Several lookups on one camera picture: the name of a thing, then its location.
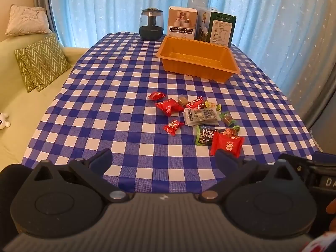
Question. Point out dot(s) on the dark red bar packet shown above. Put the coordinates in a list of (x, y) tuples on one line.
[(195, 102)]

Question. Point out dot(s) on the blue white checked tablecloth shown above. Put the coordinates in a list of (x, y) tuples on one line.
[(118, 115)]

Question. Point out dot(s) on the orange plastic tray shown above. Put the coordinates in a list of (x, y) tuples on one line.
[(197, 57)]

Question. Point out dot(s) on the white cushion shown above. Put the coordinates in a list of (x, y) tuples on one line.
[(26, 21)]

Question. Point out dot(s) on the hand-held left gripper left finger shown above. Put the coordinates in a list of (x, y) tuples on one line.
[(101, 160)]

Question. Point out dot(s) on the red square snack packet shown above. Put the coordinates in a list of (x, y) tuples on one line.
[(227, 144)]

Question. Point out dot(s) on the red twist candy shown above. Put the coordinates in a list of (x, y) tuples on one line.
[(157, 95), (173, 127)]

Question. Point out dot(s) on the small white toy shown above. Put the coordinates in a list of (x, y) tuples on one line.
[(4, 119)]

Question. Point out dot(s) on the dark glass jar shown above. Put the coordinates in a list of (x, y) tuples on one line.
[(151, 29)]

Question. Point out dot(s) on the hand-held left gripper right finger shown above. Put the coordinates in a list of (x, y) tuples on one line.
[(226, 161)]

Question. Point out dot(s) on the blue star curtain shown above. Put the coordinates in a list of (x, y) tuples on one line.
[(105, 5)]

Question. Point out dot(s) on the red white printed clothing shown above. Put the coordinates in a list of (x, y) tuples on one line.
[(323, 244)]

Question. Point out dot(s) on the green brown candy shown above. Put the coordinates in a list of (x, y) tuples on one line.
[(227, 118)]

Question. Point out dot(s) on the brown caramel candy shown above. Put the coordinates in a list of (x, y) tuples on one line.
[(183, 100)]

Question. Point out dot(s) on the light green sofa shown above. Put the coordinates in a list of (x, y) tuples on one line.
[(26, 115)]

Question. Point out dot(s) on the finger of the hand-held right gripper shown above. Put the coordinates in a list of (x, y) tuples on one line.
[(324, 157), (294, 161)]

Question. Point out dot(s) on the dark green snack packet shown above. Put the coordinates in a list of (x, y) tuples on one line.
[(206, 136)]

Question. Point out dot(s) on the green cardboard box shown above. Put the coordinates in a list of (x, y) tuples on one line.
[(218, 29)]

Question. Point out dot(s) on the red crinkled snack packet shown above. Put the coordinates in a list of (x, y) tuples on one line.
[(169, 106)]

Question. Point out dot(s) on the person's right hand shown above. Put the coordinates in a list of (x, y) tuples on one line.
[(332, 207)]

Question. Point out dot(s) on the orange green candy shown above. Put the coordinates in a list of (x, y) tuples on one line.
[(232, 130)]

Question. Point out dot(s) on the green zigzag cushion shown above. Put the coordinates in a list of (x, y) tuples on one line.
[(22, 68), (47, 60)]

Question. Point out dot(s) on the white cardboard box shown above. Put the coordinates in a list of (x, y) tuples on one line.
[(182, 23)]

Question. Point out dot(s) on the green yellow candy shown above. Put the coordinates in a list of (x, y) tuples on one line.
[(212, 105)]

